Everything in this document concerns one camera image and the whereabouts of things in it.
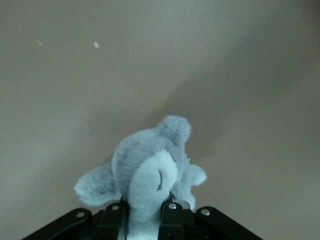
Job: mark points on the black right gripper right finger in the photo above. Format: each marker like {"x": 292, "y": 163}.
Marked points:
{"x": 175, "y": 225}

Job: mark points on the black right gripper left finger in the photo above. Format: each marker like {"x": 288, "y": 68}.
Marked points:
{"x": 107, "y": 225}

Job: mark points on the grey plush toy white belly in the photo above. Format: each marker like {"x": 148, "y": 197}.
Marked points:
{"x": 150, "y": 175}

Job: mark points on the brown table cover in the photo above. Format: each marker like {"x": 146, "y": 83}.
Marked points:
{"x": 75, "y": 100}

